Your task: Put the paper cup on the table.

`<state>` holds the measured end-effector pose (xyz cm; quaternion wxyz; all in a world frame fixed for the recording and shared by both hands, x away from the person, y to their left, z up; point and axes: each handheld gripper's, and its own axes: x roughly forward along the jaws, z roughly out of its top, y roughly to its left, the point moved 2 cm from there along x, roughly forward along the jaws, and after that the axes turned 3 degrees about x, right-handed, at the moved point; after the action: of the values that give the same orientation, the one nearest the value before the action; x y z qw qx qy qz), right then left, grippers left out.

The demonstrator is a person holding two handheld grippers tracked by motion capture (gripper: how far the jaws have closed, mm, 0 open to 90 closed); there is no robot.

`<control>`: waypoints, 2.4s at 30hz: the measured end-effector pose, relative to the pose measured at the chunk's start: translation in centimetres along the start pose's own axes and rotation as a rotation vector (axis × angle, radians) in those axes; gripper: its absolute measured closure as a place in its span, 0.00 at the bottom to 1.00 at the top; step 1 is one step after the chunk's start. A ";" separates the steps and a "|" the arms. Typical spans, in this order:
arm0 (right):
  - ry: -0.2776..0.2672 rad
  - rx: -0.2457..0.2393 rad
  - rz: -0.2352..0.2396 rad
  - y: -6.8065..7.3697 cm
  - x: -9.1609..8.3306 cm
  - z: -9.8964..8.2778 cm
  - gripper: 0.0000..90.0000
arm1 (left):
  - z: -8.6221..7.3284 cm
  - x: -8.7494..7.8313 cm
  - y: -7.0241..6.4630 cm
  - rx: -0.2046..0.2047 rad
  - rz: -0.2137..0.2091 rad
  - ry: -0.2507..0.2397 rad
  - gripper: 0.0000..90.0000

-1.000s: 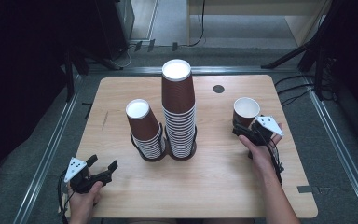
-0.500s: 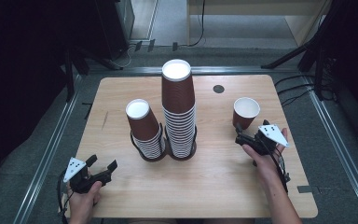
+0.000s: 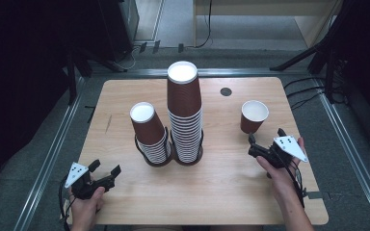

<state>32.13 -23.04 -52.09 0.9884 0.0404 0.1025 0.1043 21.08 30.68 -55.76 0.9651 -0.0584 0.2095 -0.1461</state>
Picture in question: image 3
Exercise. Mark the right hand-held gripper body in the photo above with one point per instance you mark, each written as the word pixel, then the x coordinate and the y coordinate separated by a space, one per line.
pixel 289 147

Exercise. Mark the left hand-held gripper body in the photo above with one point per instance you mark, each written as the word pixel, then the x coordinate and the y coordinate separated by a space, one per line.
pixel 86 187

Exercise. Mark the single brown paper cup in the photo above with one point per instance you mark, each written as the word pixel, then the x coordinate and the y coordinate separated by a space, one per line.
pixel 250 123

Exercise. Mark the tall stack of brown cups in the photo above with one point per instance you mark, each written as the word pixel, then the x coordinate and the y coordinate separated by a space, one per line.
pixel 184 106

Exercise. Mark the person's left hand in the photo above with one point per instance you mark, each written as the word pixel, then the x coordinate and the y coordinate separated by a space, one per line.
pixel 85 213

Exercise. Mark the person's right hand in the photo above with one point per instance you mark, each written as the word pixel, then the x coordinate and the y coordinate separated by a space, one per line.
pixel 282 181

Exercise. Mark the short stack of brown cups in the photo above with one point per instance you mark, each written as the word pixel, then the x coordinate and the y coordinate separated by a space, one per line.
pixel 147 128

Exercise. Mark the black round table grommet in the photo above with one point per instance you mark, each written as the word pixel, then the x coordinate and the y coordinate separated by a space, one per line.
pixel 226 91

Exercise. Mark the black tripod stand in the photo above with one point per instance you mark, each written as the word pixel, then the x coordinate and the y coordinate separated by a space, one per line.
pixel 298 57

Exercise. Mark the black metal stand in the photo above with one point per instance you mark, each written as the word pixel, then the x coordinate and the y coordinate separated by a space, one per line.
pixel 71 80

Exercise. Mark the light wooden furniture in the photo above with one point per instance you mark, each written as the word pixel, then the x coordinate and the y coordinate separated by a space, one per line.
pixel 311 22

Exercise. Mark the black cabinet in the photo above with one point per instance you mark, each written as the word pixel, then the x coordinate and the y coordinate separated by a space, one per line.
pixel 118 29

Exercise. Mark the metal floor rail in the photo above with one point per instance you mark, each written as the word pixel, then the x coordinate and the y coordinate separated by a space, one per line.
pixel 350 150
pixel 49 163

